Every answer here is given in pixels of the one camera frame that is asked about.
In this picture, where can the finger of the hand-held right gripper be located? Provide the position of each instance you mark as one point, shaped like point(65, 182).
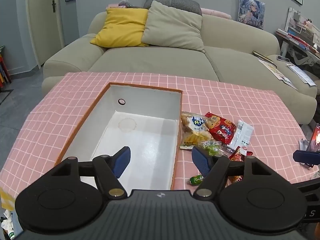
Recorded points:
point(306, 157)

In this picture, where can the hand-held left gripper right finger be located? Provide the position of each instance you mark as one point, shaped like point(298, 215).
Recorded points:
point(200, 160)

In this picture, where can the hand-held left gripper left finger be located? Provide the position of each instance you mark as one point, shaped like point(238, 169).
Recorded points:
point(122, 162)

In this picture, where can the orange cardboard box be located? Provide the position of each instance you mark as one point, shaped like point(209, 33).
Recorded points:
point(140, 140)

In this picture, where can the pale bread snack bag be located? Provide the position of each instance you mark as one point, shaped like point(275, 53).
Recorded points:
point(196, 124)

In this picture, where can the white snack packet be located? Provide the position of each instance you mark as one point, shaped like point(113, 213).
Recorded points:
point(241, 135)

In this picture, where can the white phone stand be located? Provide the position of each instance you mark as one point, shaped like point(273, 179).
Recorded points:
point(303, 145)

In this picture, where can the green candy packet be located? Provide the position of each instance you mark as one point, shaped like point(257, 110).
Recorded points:
point(212, 148)

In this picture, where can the upright smartphone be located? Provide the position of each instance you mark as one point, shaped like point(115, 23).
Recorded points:
point(315, 140)

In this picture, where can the small green wrapped candy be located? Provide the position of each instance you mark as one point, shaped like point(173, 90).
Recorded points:
point(196, 180)

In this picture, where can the red orange snack packet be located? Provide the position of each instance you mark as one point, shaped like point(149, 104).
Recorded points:
point(237, 155)

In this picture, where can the red snack bag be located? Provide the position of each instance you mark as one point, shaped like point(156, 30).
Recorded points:
point(222, 128)

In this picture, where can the white booklet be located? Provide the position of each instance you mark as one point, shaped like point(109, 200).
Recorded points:
point(301, 74)

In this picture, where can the pink checkered tablecloth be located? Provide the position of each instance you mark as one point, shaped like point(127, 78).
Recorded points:
point(62, 100)

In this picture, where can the printed paper sheet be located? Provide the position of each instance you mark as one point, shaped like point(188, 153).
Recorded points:
point(276, 72)

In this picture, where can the smartphone on sofa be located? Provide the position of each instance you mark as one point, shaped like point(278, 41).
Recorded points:
point(283, 58)

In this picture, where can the beige sofa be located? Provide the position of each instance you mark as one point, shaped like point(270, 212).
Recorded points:
point(155, 62)

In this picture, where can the cluttered side shelf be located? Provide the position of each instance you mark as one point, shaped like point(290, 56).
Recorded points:
point(297, 52)

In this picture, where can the dark book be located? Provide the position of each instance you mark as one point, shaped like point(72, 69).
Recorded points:
point(262, 56)

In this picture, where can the yellow carton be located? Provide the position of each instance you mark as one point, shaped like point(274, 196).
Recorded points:
point(6, 198)

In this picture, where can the trash pile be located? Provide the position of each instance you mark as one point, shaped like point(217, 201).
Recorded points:
point(7, 225)

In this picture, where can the desk shelf organizer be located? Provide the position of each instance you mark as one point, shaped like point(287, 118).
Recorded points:
point(302, 25)

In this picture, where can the yellow pillow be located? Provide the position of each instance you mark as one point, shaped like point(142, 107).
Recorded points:
point(120, 27)

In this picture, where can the beige pillow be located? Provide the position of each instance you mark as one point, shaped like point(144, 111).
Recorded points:
point(172, 27)

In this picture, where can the pink blanket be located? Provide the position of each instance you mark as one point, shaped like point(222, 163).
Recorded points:
point(216, 13)

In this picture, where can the grey plush toy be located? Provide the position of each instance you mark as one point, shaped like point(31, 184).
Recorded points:
point(128, 4)

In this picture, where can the houndstooth pillow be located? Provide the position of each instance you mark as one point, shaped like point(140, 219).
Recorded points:
point(180, 3)

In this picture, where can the white door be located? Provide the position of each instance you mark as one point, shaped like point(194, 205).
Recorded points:
point(43, 17)

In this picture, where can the wall poster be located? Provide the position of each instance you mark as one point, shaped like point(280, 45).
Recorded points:
point(251, 11)

